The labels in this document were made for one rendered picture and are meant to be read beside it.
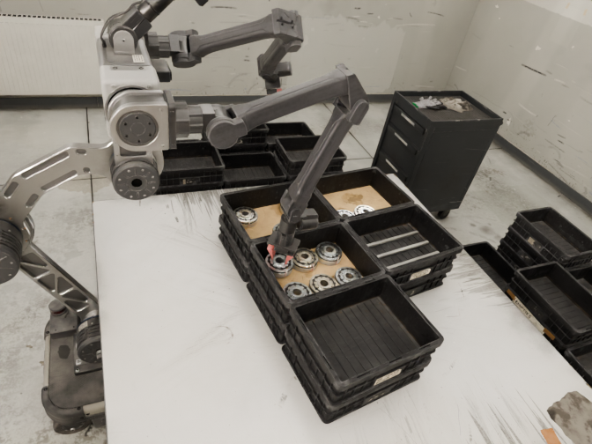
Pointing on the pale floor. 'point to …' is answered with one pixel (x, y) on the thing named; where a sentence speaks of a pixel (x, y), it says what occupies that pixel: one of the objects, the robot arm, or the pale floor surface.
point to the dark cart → (435, 147)
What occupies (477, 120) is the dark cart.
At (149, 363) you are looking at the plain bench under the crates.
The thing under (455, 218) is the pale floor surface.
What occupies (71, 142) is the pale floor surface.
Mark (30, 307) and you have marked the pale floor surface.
